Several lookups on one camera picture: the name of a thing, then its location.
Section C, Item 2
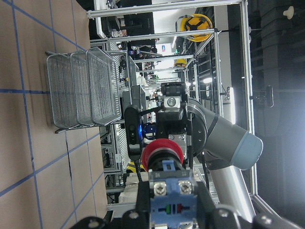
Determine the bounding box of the red emergency stop button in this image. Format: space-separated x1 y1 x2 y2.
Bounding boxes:
141 138 197 229

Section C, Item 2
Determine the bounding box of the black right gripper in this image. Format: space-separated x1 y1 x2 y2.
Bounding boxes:
156 82 188 164

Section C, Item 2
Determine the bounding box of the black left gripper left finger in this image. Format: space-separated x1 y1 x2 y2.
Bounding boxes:
135 181 151 215

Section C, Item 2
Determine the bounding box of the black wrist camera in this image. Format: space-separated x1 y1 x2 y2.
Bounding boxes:
124 104 143 161

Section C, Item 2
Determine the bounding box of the silver wire mesh shelf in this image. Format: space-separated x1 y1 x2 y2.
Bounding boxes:
46 47 122 133

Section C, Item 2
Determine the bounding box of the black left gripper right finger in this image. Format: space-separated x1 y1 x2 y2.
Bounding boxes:
195 181 215 215

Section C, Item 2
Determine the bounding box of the yellow hard hat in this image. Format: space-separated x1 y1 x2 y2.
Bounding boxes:
180 14 213 42

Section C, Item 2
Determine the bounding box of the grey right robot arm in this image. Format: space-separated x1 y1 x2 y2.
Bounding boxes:
156 82 263 222

